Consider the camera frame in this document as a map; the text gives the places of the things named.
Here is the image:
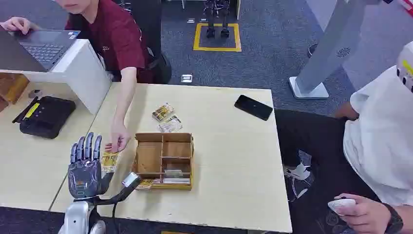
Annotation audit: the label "white-shirt person's right hand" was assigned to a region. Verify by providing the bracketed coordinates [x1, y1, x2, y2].
[333, 102, 360, 121]

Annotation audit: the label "white-shirt person's left hand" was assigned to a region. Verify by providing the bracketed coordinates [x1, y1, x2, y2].
[334, 193, 392, 234]

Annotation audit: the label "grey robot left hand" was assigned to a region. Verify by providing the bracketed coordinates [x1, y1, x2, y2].
[67, 132, 114, 199]

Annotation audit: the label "red-shirt person's left hand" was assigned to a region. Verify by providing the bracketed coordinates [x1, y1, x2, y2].
[105, 122, 132, 154]

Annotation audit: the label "red-shirt person's right hand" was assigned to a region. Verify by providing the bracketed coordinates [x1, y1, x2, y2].
[0, 17, 33, 35]

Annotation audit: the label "white handheld controller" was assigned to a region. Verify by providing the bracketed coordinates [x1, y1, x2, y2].
[327, 198, 357, 216]

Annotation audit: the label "yellow printed card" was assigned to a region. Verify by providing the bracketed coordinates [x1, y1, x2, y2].
[101, 150, 119, 174]

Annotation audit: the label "grey laptop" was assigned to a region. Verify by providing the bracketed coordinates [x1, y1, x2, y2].
[0, 29, 81, 73]

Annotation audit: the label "black wristwatch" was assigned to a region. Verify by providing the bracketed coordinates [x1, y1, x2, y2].
[382, 203, 405, 234]

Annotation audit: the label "person in white shirt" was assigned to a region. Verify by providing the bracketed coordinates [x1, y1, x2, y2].
[275, 41, 413, 234]

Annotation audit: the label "wooden compartment box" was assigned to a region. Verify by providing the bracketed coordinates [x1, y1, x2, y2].
[131, 132, 195, 191]

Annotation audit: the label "yellow card in clear sleeve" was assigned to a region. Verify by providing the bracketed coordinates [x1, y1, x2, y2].
[151, 103, 175, 122]

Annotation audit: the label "pale card in clear sleeve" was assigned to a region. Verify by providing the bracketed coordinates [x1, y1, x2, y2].
[157, 115, 183, 134]

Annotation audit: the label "small yellow card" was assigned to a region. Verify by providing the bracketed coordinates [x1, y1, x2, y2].
[136, 178, 154, 190]

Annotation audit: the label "brown cardboard box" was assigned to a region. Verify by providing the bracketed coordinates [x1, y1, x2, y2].
[0, 73, 30, 112]

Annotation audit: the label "stack of cards in sleeves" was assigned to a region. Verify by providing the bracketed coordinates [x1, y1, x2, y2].
[162, 169, 191, 185]

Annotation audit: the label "black pouch with yellow label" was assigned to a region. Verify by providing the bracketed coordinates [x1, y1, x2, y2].
[12, 95, 77, 140]

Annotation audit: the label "white desk riser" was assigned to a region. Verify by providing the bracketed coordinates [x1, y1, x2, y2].
[0, 39, 113, 116]

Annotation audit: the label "black smartphone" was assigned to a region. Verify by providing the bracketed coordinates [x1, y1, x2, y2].
[234, 94, 274, 122]

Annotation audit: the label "person in red shirt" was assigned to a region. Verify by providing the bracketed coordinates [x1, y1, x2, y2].
[53, 0, 156, 84]

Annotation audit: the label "black office chair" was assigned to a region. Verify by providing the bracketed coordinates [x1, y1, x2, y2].
[127, 0, 173, 85]

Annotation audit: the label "yellow floor tape square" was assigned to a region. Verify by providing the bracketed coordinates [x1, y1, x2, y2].
[193, 22, 242, 53]

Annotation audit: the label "black robot legs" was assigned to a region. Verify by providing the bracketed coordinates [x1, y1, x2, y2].
[203, 0, 232, 39]

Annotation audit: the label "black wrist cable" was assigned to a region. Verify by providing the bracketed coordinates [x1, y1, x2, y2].
[93, 184, 140, 234]

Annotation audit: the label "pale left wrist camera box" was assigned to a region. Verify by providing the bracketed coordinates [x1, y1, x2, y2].
[121, 172, 142, 188]

